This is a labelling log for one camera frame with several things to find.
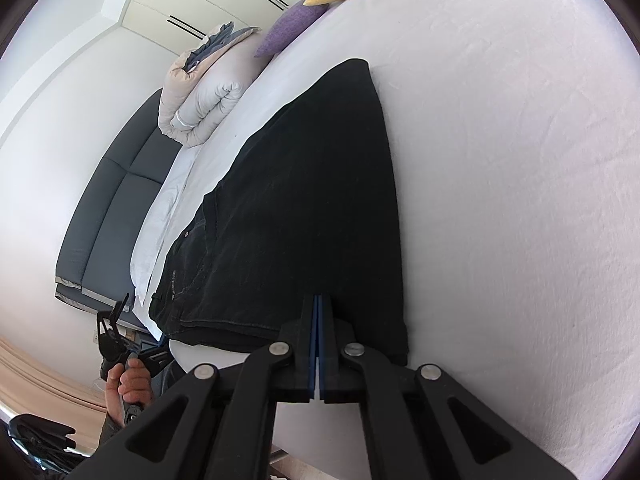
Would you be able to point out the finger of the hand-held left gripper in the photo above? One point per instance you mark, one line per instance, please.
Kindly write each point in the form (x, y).
(155, 357)

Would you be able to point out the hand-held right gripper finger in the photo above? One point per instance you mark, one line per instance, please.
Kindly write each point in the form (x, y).
(313, 355)
(324, 355)

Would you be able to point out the black denim pants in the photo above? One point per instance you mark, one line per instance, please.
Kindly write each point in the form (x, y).
(310, 200)

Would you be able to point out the person's left forearm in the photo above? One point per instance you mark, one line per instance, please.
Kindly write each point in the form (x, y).
(110, 427)

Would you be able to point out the person's left hand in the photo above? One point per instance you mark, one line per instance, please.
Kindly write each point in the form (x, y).
(132, 382)

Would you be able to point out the black object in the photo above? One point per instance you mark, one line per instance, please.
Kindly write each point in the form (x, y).
(40, 435)

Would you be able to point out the grey padded headboard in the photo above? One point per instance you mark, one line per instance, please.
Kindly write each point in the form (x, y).
(115, 210)

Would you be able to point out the bed with white sheet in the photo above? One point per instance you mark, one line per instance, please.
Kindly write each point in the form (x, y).
(500, 160)

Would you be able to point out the folded beige duvet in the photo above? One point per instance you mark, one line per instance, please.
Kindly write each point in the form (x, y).
(215, 95)

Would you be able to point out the blue grey folded cloth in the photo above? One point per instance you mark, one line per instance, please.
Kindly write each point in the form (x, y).
(210, 45)

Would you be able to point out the purple cushion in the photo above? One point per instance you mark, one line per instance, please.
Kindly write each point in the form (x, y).
(290, 27)

